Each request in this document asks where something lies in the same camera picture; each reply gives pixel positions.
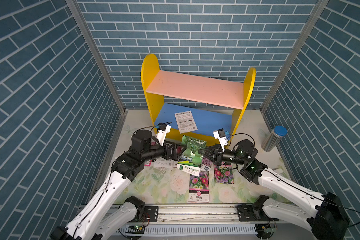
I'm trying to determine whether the silver canister blue lid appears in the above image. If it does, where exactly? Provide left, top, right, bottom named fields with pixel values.
left=261, top=126, right=288, bottom=152

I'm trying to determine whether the small chrysanthemum seed packet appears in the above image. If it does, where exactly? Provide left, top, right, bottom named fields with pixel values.
left=214, top=164, right=235, bottom=184

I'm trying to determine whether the yellow wooden shelf unit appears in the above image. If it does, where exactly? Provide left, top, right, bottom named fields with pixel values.
left=141, top=54, right=256, bottom=145

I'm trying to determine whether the green gourd seed packet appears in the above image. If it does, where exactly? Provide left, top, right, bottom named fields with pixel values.
left=178, top=135, right=207, bottom=174

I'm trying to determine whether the left corner aluminium post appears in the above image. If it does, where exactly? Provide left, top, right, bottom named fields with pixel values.
left=66, top=0, right=126, bottom=114

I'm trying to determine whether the circuit board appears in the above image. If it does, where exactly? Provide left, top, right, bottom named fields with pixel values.
left=126, top=225, right=145, bottom=235
left=257, top=226, right=274, bottom=235

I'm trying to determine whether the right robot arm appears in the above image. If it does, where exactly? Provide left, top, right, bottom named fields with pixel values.
left=198, top=140, right=350, bottom=240

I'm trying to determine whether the corner aluminium post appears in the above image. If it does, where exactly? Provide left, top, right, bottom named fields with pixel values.
left=260, top=0, right=329, bottom=114
left=66, top=0, right=126, bottom=114

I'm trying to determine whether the white text packet shelf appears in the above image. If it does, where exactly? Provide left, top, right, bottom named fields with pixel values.
left=175, top=111, right=198, bottom=134

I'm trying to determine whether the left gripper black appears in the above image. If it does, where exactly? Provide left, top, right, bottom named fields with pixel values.
left=140, top=138, right=186, bottom=162

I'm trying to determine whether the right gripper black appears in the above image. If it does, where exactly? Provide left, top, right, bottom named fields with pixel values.
left=199, top=144, right=246, bottom=167

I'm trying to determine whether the right circuit board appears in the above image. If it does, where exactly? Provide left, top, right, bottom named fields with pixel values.
left=257, top=226, right=274, bottom=235

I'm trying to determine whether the left circuit board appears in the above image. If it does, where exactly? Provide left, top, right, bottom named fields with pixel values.
left=126, top=225, right=145, bottom=235

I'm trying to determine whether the right corner aluminium post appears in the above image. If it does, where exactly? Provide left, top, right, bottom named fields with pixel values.
left=260, top=0, right=329, bottom=114

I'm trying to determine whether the purple flower seed packet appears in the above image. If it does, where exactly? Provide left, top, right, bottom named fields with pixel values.
left=201, top=158, right=213, bottom=172

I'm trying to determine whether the white text seed packet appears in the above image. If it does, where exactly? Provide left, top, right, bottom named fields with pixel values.
left=154, top=159, right=174, bottom=168

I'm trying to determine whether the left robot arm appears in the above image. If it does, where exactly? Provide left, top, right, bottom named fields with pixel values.
left=51, top=129, right=187, bottom=240

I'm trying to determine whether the pink-bordered seed packet back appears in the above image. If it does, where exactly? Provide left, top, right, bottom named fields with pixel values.
left=145, top=161, right=155, bottom=167

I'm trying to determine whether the floral table mat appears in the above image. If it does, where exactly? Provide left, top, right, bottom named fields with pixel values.
left=104, top=109, right=302, bottom=205

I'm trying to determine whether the chrysanthemum packet pink band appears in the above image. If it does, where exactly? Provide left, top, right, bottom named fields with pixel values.
left=188, top=171, right=210, bottom=203

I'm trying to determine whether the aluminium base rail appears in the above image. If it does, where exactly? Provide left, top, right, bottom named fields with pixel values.
left=106, top=204, right=277, bottom=240

